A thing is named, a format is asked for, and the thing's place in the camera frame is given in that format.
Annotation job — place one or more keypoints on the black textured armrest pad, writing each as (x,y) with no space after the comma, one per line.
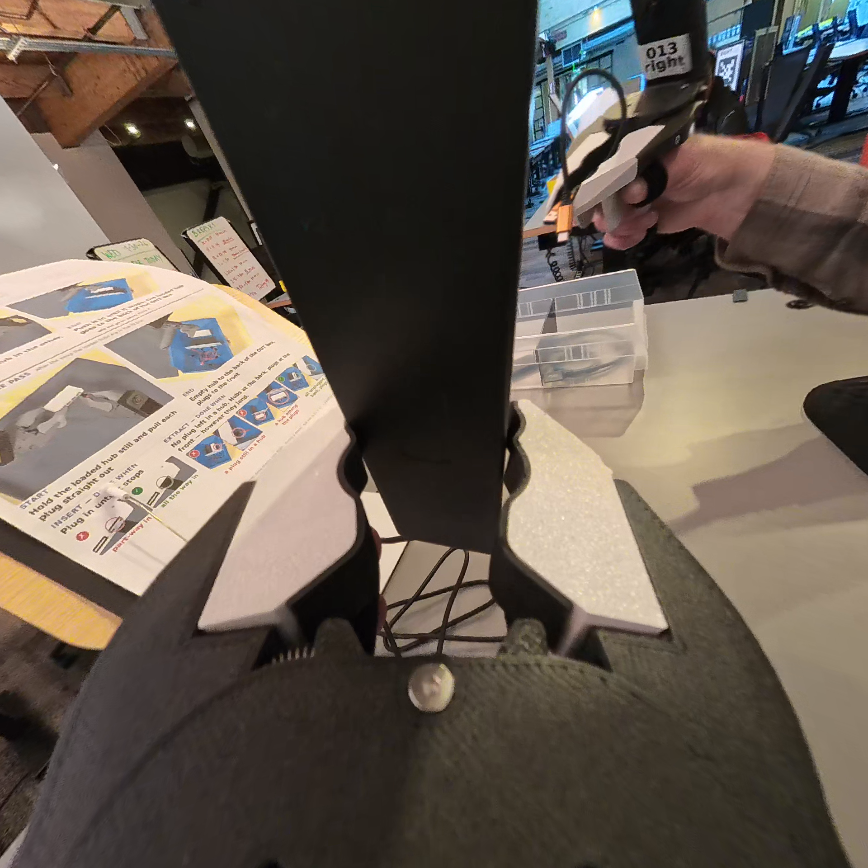
(841,427)

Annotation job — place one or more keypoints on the whiteboard with handwriting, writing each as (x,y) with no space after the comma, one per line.
(135,254)
(230,258)

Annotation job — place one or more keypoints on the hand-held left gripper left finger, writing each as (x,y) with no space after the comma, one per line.
(285,536)

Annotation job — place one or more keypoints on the printed instruction sheet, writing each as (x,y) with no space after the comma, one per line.
(102,407)

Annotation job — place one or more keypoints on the wooden instruction board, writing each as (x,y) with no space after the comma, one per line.
(47,597)

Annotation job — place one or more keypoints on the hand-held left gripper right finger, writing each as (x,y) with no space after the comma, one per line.
(583,536)

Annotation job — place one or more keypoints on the person's right hand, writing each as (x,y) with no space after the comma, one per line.
(705,183)

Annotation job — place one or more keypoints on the person's right forearm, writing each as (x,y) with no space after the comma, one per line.
(814,230)

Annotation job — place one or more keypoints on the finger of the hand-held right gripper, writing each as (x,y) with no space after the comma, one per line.
(597,129)
(620,176)

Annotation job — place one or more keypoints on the black usb hub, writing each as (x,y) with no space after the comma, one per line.
(380,237)

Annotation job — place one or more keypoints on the clear acrylic box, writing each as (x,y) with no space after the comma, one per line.
(576,325)

